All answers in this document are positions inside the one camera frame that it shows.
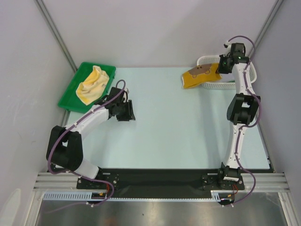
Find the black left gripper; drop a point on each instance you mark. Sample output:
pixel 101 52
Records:
pixel 129 115

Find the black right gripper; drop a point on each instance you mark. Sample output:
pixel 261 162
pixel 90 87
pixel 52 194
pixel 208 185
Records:
pixel 221 68

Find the pale yellow chick towel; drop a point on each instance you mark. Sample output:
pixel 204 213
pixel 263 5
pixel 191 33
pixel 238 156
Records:
pixel 93 86

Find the white towel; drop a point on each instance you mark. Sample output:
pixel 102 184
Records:
pixel 227 77

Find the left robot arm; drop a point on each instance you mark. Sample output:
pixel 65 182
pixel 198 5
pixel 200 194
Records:
pixel 65 147

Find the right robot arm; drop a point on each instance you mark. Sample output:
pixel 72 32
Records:
pixel 242 109

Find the green plastic bin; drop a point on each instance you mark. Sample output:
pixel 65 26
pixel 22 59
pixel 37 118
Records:
pixel 72 99

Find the aluminium frame rail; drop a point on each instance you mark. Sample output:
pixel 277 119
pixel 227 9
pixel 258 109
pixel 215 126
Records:
pixel 261 182

